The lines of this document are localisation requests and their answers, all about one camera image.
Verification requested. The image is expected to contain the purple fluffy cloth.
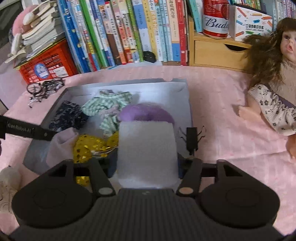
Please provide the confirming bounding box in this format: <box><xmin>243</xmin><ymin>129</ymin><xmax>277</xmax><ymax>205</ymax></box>
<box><xmin>118</xmin><ymin>103</ymin><xmax>175</xmax><ymax>124</ymax></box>

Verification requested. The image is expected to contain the yellow sequin cloth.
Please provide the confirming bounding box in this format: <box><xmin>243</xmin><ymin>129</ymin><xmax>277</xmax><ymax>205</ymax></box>
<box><xmin>73</xmin><ymin>132</ymin><xmax>120</xmax><ymax>189</ymax></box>

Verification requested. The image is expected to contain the small black object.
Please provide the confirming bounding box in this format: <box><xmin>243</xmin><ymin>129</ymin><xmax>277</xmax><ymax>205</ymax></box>
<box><xmin>143</xmin><ymin>51</ymin><xmax>155</xmax><ymax>63</ymax></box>

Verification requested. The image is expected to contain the cream fluffy toy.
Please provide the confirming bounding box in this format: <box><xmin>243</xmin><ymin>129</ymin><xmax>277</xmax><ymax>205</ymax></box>
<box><xmin>0</xmin><ymin>165</ymin><xmax>23</xmax><ymax>215</ymax></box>

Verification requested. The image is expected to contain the black binder clip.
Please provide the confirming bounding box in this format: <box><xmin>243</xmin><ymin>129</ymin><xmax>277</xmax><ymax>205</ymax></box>
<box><xmin>178</xmin><ymin>126</ymin><xmax>207</xmax><ymax>156</ymax></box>

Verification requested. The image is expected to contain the red beer can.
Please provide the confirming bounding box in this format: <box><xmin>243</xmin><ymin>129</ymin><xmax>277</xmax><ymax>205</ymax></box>
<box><xmin>203</xmin><ymin>0</ymin><xmax>231</xmax><ymax>40</ymax></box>

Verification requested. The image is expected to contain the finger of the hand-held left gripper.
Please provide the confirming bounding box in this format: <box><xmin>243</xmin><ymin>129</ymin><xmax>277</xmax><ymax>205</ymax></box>
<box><xmin>36</xmin><ymin>126</ymin><xmax>56</xmax><ymax>142</ymax></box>

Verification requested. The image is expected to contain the dark floral drawstring pouch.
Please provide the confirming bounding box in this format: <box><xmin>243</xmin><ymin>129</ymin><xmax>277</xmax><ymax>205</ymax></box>
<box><xmin>48</xmin><ymin>101</ymin><xmax>90</xmax><ymax>133</ymax></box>

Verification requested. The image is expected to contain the white cardboard box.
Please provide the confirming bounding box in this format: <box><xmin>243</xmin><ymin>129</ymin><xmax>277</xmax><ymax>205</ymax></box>
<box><xmin>23</xmin><ymin>78</ymin><xmax>194</xmax><ymax>179</ymax></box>

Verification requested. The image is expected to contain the white printed pencil box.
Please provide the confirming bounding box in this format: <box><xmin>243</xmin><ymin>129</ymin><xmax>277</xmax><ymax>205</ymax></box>
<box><xmin>228</xmin><ymin>4</ymin><xmax>274</xmax><ymax>42</ymax></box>

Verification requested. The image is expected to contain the row of tall children's books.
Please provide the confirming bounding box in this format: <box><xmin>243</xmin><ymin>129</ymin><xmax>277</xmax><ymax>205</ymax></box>
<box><xmin>57</xmin><ymin>0</ymin><xmax>189</xmax><ymax>74</ymax></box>

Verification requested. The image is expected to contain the red plastic crate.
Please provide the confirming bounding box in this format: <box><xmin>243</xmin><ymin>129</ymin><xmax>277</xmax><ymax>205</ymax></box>
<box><xmin>18</xmin><ymin>38</ymin><xmax>78</xmax><ymax>85</ymax></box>

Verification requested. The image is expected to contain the miniature metal bicycle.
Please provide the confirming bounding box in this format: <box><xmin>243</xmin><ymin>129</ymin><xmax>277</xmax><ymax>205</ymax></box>
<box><xmin>26</xmin><ymin>77</ymin><xmax>67</xmax><ymax>108</ymax></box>

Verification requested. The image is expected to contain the stack of worn books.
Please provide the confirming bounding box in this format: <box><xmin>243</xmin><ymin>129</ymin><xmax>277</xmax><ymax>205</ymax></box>
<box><xmin>13</xmin><ymin>0</ymin><xmax>65</xmax><ymax>68</ymax></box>

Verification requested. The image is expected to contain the long-haired doll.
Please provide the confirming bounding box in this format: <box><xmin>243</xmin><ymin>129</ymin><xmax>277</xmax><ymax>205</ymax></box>
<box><xmin>238</xmin><ymin>17</ymin><xmax>296</xmax><ymax>159</ymax></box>

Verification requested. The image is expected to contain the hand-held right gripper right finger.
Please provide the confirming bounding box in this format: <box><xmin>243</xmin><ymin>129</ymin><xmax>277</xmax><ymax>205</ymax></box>
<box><xmin>177</xmin><ymin>155</ymin><xmax>245</xmax><ymax>197</ymax></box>

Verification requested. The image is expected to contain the pink plush toy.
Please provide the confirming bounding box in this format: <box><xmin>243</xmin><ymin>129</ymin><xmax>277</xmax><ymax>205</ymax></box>
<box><xmin>8</xmin><ymin>6</ymin><xmax>36</xmax><ymax>59</ymax></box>

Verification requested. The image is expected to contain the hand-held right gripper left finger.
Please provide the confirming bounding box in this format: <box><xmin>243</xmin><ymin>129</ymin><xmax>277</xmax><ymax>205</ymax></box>
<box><xmin>50</xmin><ymin>151</ymin><xmax>117</xmax><ymax>197</ymax></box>

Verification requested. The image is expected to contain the pale lilac cloth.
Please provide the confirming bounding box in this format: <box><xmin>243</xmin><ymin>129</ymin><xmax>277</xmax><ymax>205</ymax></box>
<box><xmin>45</xmin><ymin>127</ymin><xmax>79</xmax><ymax>172</ymax></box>

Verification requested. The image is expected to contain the wooden drawer box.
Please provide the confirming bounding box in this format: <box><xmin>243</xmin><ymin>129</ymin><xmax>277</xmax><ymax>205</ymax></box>
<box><xmin>188</xmin><ymin>14</ymin><xmax>253</xmax><ymax>71</ymax></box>

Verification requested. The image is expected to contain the green checked cloth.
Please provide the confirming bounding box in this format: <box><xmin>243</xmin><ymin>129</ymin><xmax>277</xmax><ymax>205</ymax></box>
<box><xmin>82</xmin><ymin>90</ymin><xmax>133</xmax><ymax>138</ymax></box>

